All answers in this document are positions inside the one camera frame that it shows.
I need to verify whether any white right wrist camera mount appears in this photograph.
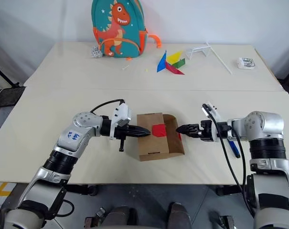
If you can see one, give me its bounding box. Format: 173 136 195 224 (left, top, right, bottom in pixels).
201 101 223 143

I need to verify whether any white patterned ball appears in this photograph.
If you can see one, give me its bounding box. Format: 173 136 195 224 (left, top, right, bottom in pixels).
90 45 104 59

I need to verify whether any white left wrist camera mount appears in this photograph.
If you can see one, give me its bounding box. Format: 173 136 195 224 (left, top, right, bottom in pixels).
110 102 133 141

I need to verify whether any white wire frame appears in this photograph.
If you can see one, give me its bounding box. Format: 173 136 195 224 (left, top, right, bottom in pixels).
185 44 214 60

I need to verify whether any teal dinosaur backpack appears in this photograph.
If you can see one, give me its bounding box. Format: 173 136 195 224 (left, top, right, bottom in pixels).
91 0 163 60

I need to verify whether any colourful paper pinwheel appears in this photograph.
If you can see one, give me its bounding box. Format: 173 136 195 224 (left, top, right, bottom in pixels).
156 49 187 76

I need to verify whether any brown cardboard box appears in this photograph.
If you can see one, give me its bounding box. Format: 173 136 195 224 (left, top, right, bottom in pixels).
136 113 185 163

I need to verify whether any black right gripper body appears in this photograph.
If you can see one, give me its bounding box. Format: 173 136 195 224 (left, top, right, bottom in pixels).
196 120 214 142

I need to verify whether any white thin stick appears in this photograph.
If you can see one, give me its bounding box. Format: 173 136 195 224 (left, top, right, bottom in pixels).
205 42 233 75

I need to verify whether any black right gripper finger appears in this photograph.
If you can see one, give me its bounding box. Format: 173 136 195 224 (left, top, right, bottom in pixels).
176 128 200 139
177 123 199 131

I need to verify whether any small white plastic box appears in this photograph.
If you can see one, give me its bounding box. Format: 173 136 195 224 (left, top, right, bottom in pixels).
235 57 257 70

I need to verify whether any blue pen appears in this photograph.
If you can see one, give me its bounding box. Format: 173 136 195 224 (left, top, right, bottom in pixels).
227 140 241 159

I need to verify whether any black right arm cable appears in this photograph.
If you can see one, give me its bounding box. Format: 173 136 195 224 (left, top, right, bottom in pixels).
202 104 255 211

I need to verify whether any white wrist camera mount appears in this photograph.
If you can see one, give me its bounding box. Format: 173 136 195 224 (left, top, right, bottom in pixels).
110 102 133 141
201 101 223 143

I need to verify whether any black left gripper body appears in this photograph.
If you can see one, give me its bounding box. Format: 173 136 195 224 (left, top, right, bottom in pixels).
114 124 136 153

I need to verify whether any black table caster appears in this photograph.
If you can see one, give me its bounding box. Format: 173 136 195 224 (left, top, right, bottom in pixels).
215 185 229 197
86 184 99 197

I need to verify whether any dark rounded shape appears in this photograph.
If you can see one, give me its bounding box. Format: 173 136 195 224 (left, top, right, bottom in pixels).
167 202 192 229
105 206 138 229

